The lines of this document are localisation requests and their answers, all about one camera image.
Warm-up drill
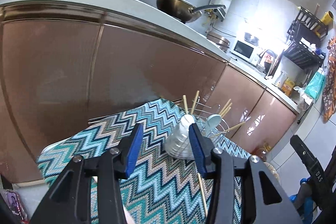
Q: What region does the white plastic spoon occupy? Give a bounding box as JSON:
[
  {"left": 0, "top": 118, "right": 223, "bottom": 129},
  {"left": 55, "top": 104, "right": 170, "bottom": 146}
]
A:
[{"left": 164, "top": 114, "right": 195, "bottom": 160}]

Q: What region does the light blue plastic spoon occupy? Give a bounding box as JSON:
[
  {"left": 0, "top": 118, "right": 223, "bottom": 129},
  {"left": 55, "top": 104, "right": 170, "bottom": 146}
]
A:
[{"left": 203, "top": 114, "right": 222, "bottom": 135}]

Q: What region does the wooden chopstick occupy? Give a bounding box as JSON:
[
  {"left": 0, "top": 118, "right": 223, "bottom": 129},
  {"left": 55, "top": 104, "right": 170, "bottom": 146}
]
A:
[
  {"left": 190, "top": 90, "right": 199, "bottom": 115},
  {"left": 182, "top": 94, "right": 189, "bottom": 115},
  {"left": 197, "top": 173, "right": 208, "bottom": 217},
  {"left": 219, "top": 99, "right": 232, "bottom": 118},
  {"left": 212, "top": 121, "right": 245, "bottom": 138}
]

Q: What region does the woven waste basket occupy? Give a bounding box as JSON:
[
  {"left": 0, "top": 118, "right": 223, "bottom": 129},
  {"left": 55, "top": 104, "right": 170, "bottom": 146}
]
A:
[{"left": 264, "top": 162, "right": 280, "bottom": 184}]

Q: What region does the zigzag patterned table cloth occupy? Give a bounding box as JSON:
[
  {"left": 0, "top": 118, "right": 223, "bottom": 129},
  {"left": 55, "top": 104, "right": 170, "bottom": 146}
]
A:
[{"left": 36, "top": 98, "right": 253, "bottom": 224}]

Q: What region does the wooden chopstick in holder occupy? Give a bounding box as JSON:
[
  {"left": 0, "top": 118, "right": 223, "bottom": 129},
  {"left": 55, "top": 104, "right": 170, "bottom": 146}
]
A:
[
  {"left": 190, "top": 90, "right": 199, "bottom": 115},
  {"left": 182, "top": 94, "right": 189, "bottom": 115}
]

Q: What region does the pink plastic spoon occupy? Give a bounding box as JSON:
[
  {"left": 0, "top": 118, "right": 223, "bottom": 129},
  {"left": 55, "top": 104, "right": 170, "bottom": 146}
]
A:
[{"left": 123, "top": 209, "right": 135, "bottom": 224}]

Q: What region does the orange patterned hanging cloth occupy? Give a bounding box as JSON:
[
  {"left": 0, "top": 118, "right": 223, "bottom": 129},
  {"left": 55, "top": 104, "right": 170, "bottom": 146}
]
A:
[{"left": 322, "top": 37, "right": 336, "bottom": 123}]

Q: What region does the teal hanging bag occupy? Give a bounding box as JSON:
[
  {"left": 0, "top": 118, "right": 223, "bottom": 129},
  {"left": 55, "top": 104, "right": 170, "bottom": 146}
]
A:
[{"left": 305, "top": 68, "right": 327, "bottom": 101}]

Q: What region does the yellow oil bottle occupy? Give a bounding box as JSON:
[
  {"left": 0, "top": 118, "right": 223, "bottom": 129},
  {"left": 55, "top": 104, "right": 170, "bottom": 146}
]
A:
[{"left": 281, "top": 78, "right": 295, "bottom": 97}]

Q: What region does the white microwave oven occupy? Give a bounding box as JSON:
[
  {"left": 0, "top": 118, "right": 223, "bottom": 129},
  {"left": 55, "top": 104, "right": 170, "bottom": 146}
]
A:
[{"left": 230, "top": 40, "right": 258, "bottom": 63}]

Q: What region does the copper rice cooker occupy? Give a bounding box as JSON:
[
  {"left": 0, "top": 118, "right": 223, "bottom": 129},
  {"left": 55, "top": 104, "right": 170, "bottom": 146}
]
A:
[{"left": 206, "top": 31, "right": 230, "bottom": 53}]

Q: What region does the plastic bag with red item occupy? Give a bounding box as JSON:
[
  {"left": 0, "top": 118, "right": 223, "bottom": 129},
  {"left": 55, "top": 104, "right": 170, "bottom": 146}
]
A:
[{"left": 1, "top": 189, "right": 29, "bottom": 223}]

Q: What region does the brass frying pan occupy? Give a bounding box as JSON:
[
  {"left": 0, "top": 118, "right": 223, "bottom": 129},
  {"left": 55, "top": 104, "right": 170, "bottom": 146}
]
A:
[{"left": 156, "top": 0, "right": 226, "bottom": 23}]

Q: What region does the black dish rack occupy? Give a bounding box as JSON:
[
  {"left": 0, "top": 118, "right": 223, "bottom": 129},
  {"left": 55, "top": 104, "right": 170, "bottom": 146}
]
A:
[{"left": 284, "top": 6, "right": 329, "bottom": 69}]

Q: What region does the yellow roll on rack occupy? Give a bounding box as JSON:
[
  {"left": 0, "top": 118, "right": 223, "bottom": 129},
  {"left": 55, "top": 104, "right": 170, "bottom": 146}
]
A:
[{"left": 321, "top": 11, "right": 334, "bottom": 26}]

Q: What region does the clear wire utensil holder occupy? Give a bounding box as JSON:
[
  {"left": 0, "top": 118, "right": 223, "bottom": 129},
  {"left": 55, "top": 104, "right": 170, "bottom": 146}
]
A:
[{"left": 164, "top": 102, "right": 229, "bottom": 160}]

